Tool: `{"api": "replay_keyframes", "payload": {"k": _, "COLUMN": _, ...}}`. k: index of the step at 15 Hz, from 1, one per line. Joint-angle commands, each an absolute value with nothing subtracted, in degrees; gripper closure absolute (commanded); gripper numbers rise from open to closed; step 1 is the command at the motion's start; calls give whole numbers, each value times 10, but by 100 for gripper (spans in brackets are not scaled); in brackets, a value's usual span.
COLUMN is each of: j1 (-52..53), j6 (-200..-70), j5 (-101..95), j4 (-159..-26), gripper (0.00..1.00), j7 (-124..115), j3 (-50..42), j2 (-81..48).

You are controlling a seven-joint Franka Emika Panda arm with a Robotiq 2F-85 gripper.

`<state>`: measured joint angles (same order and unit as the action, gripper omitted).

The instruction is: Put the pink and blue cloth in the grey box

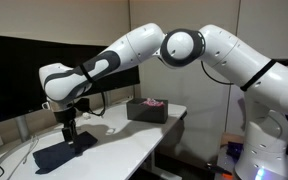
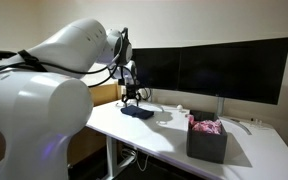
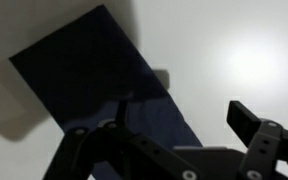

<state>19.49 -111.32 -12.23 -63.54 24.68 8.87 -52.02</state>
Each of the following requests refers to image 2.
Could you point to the small white desk pieces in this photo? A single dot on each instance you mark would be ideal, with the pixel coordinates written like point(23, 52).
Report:
point(255, 122)

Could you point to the dark navy cloth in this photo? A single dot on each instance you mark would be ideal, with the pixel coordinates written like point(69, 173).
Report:
point(137, 112)

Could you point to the small white ball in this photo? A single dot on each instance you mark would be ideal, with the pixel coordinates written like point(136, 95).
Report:
point(179, 107)

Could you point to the white desk leg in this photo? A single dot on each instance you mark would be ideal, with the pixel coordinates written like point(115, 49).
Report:
point(110, 156)

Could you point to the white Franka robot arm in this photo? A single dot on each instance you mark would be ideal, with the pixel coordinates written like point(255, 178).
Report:
point(34, 106)

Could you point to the grey rectangular box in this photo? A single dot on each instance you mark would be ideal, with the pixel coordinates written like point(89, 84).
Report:
point(205, 146)

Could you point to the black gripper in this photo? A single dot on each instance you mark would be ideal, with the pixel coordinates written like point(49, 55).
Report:
point(131, 90)

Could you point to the pink and blue floral cloth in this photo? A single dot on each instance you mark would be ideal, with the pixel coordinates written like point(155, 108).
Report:
point(207, 126)

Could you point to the wooden cabinet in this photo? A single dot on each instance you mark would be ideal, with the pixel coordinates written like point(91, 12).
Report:
point(104, 95)

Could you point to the wide black monitor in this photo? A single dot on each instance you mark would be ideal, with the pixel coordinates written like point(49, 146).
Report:
point(234, 70)
point(157, 68)

